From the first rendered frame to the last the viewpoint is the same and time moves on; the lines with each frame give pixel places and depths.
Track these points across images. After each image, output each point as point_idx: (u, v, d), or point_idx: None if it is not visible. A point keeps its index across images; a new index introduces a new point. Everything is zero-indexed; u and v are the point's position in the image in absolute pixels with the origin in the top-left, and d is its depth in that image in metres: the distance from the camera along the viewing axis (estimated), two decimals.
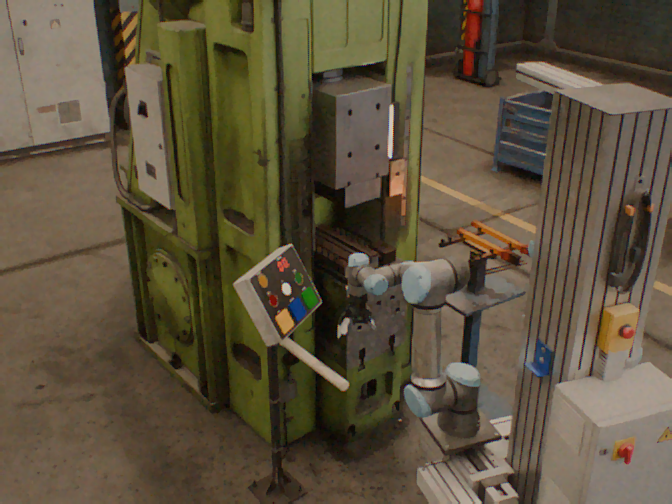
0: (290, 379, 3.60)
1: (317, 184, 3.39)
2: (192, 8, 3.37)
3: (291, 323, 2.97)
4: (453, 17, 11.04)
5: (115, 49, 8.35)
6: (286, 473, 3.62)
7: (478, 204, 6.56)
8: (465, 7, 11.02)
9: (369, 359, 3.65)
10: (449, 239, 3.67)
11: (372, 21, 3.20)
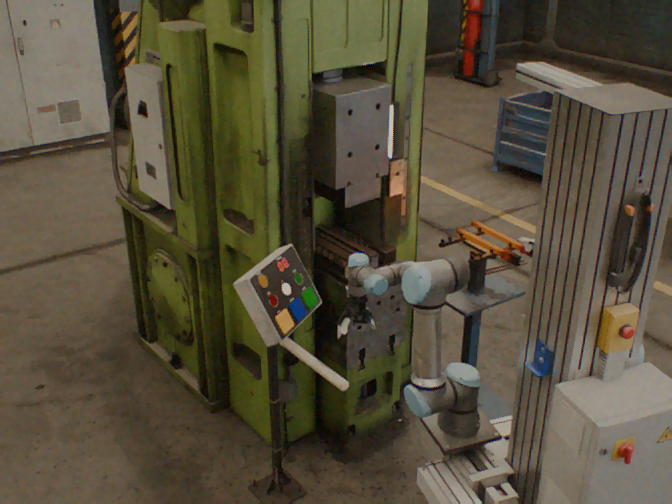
0: (290, 379, 3.60)
1: (317, 184, 3.39)
2: (192, 8, 3.37)
3: (291, 323, 2.97)
4: (453, 17, 11.04)
5: (115, 49, 8.35)
6: (286, 473, 3.62)
7: (478, 204, 6.56)
8: (465, 7, 11.02)
9: (369, 359, 3.65)
10: (449, 239, 3.67)
11: (372, 21, 3.20)
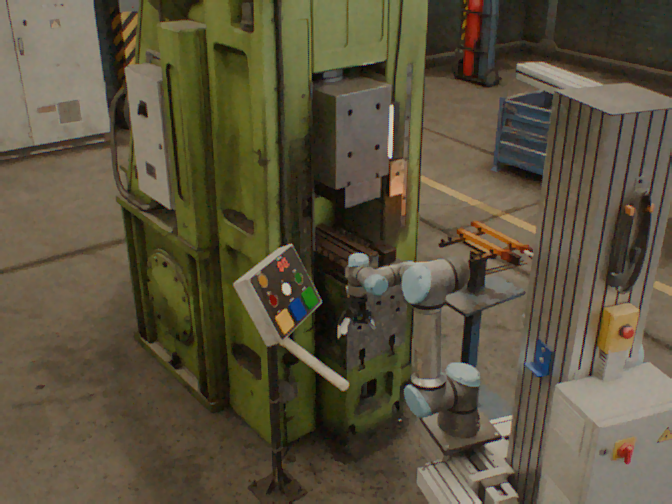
0: (290, 379, 3.60)
1: (317, 184, 3.39)
2: (192, 8, 3.37)
3: (291, 323, 2.97)
4: (453, 17, 11.04)
5: (115, 49, 8.35)
6: (286, 473, 3.62)
7: (478, 204, 6.56)
8: (465, 7, 11.02)
9: (369, 359, 3.65)
10: (449, 239, 3.67)
11: (372, 21, 3.20)
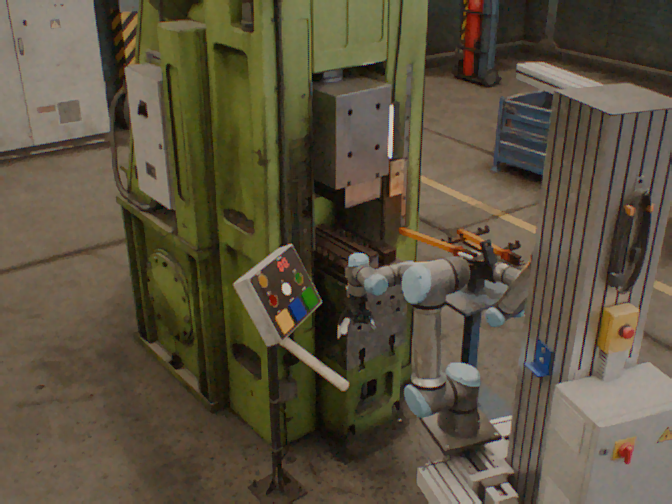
0: (290, 379, 3.60)
1: (317, 184, 3.39)
2: (192, 8, 3.37)
3: (291, 323, 2.97)
4: (453, 17, 11.04)
5: (115, 49, 8.35)
6: (286, 473, 3.62)
7: (478, 204, 6.56)
8: (465, 7, 11.02)
9: (369, 359, 3.65)
10: (449, 239, 3.67)
11: (372, 21, 3.20)
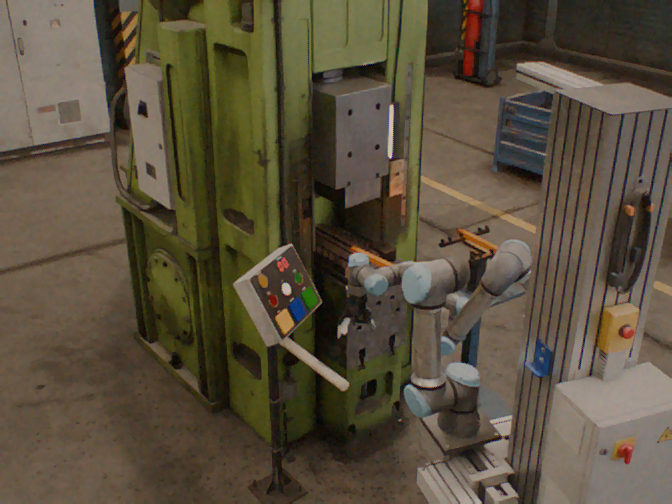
0: (290, 379, 3.60)
1: (317, 184, 3.39)
2: (192, 8, 3.37)
3: (291, 323, 2.97)
4: (453, 17, 11.04)
5: (115, 49, 8.35)
6: (286, 473, 3.62)
7: (478, 204, 6.56)
8: (465, 7, 11.02)
9: (369, 359, 3.65)
10: (449, 239, 3.67)
11: (372, 21, 3.20)
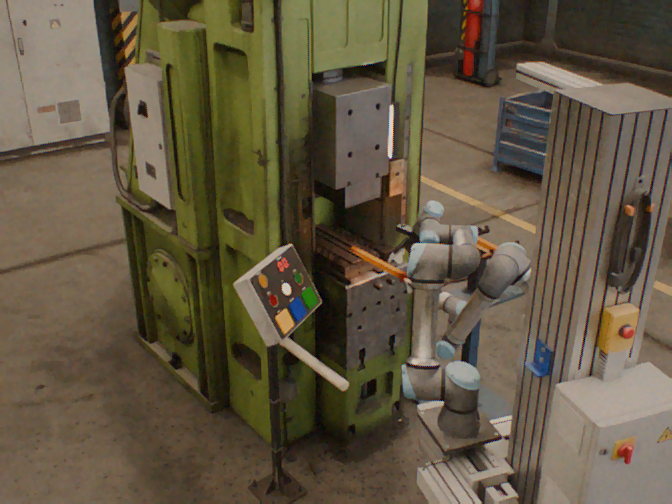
0: (290, 379, 3.60)
1: (317, 184, 3.39)
2: (192, 8, 3.37)
3: (291, 323, 2.97)
4: (453, 17, 11.04)
5: (115, 49, 8.35)
6: (286, 473, 3.62)
7: (478, 204, 6.56)
8: (465, 7, 11.02)
9: (369, 359, 3.65)
10: None
11: (372, 21, 3.20)
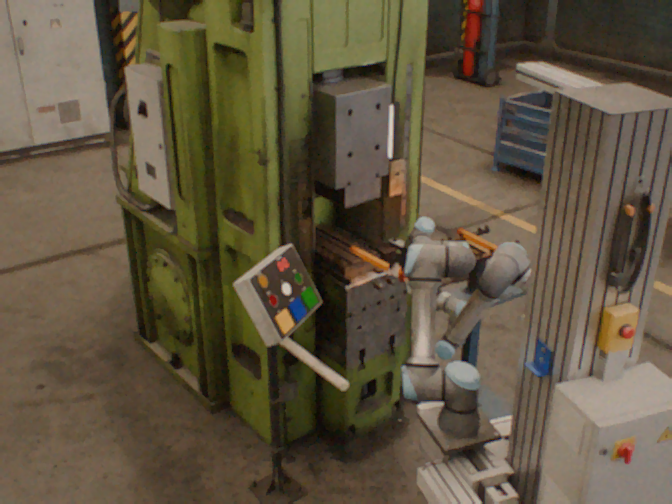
0: (290, 379, 3.60)
1: (317, 184, 3.39)
2: (192, 8, 3.37)
3: (291, 323, 2.97)
4: (453, 17, 11.04)
5: (115, 49, 8.35)
6: (286, 473, 3.62)
7: (478, 204, 6.56)
8: (465, 7, 11.02)
9: (369, 359, 3.65)
10: (449, 239, 3.67)
11: (372, 21, 3.20)
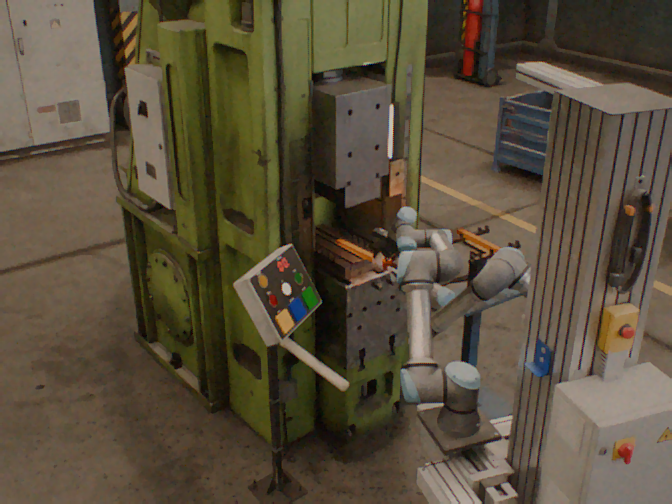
0: (290, 379, 3.60)
1: (317, 184, 3.39)
2: (192, 8, 3.37)
3: (291, 323, 2.97)
4: (453, 17, 11.04)
5: (115, 49, 8.35)
6: (286, 473, 3.62)
7: (478, 204, 6.56)
8: (465, 7, 11.02)
9: (369, 359, 3.65)
10: None
11: (372, 21, 3.20)
